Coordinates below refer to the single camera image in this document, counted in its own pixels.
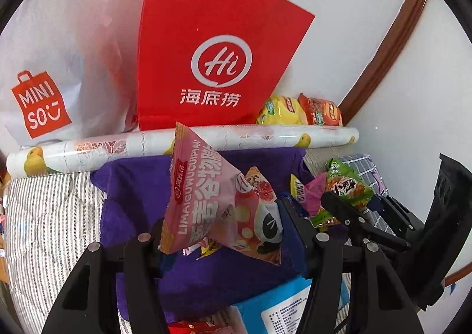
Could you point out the blue snack packet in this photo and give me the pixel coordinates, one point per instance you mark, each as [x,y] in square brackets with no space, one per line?
[300,210]

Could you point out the blue tissue box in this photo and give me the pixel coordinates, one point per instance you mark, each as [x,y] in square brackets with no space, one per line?
[278,310]

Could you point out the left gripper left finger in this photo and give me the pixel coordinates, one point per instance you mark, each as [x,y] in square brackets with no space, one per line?
[88,300]

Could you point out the brown wooden door frame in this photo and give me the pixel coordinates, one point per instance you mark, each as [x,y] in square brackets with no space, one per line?
[383,59]

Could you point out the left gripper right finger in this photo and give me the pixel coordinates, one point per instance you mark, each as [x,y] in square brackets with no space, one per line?
[379,302]

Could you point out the red Haidilao paper bag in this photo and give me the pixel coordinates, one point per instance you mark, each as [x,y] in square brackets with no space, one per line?
[213,62]

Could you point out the green snack packet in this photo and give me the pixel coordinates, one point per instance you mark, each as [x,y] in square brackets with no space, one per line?
[346,183]

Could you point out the red snack packet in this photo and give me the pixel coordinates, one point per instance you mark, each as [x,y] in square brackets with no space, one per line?
[199,327]

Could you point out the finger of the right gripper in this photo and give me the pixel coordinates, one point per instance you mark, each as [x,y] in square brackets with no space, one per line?
[391,216]
[358,227]

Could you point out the white Miniso plastic bag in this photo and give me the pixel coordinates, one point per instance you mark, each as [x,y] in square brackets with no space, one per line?
[62,75]

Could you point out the grey checked folded cloth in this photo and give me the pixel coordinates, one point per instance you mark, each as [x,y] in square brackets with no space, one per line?
[368,171]

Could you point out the pink panda snack bag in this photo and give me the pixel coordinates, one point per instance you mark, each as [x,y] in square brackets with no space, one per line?
[212,198]

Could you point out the yellow snack packet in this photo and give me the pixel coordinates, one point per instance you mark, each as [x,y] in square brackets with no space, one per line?
[208,247]

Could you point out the lemon print paper roll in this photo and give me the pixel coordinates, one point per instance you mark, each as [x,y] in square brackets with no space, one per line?
[92,153]

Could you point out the striped mattress pad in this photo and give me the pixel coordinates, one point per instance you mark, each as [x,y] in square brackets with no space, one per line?
[50,221]

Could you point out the magenta snack bag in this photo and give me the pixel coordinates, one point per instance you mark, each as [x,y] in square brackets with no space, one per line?
[309,195]

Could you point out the white pink strawberry packet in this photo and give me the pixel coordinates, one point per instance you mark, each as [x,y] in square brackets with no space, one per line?
[187,251]

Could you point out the purple towel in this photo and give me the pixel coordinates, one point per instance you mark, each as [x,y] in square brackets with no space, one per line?
[138,191]

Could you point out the yellow chips bag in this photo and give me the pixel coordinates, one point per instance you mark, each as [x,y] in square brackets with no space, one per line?
[282,110]

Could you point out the orange chips bag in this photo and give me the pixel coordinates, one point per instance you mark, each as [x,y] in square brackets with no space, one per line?
[320,112]

